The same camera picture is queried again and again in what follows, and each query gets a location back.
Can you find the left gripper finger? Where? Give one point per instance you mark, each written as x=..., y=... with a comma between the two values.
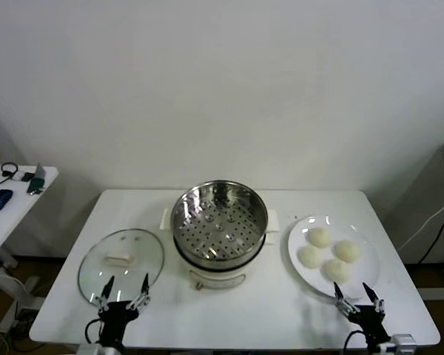
x=107, y=288
x=144, y=284

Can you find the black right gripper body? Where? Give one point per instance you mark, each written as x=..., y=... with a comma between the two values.
x=368, y=321

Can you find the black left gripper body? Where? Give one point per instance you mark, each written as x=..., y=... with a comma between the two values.
x=114, y=314

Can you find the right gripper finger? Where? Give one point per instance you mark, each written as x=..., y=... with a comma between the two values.
x=370, y=292
x=338, y=290

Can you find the white steamed baozi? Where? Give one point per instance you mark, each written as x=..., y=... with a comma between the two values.
x=348, y=251
x=320, y=237
x=310, y=256
x=336, y=270

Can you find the steel steamer pot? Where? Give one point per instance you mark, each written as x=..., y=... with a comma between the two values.
x=214, y=278

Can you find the stainless steel steamer basket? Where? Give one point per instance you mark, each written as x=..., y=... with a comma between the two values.
x=218, y=229

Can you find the white round plate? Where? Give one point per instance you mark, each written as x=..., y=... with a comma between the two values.
x=364, y=273

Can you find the white side table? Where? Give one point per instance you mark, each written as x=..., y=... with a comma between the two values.
x=16, y=211

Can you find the green and grey tool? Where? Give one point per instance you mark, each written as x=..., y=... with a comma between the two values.
x=35, y=183

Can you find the small black device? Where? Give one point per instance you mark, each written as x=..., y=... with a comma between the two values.
x=29, y=176

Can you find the small white device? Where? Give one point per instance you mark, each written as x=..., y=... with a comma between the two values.
x=16, y=176

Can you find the black headphones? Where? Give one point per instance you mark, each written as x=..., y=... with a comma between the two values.
x=4, y=171

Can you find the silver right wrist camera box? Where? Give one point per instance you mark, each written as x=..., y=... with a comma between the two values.
x=401, y=344

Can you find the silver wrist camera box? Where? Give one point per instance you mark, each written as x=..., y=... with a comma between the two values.
x=96, y=350
x=401, y=344

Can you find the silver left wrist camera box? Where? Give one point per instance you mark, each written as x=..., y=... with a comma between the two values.
x=96, y=350

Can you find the white table leg frame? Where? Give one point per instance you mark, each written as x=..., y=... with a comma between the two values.
x=438, y=292

